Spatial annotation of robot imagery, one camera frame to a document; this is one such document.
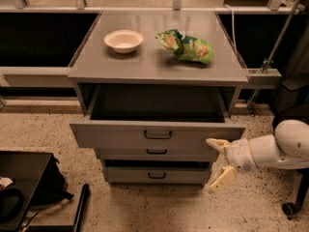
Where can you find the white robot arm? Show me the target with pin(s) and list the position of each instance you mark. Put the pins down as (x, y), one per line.
(287, 148)

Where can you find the white bowl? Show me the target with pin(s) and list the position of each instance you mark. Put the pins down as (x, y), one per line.
(123, 41)

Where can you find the grey drawer cabinet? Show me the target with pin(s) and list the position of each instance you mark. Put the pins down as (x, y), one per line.
(150, 63)

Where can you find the grey top drawer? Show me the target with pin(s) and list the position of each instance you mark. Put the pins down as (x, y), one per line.
(155, 117)

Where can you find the metal diagonal rod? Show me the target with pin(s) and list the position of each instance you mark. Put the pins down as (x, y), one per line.
(274, 5)

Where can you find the grey drawer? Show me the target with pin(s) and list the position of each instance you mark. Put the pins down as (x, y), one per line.
(155, 117)
(119, 171)
(205, 154)

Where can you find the black office chair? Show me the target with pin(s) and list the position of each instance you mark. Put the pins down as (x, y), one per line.
(291, 209)

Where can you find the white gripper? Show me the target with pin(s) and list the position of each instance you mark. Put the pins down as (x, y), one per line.
(239, 155)

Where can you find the grey middle drawer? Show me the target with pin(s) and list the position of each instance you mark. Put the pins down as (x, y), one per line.
(205, 154)

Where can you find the green chip bag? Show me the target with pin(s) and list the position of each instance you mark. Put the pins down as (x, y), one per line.
(186, 48)

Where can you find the black backpack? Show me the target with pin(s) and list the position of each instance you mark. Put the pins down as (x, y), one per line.
(52, 187)

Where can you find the grey bottom drawer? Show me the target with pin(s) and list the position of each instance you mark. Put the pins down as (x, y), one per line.
(119, 171)

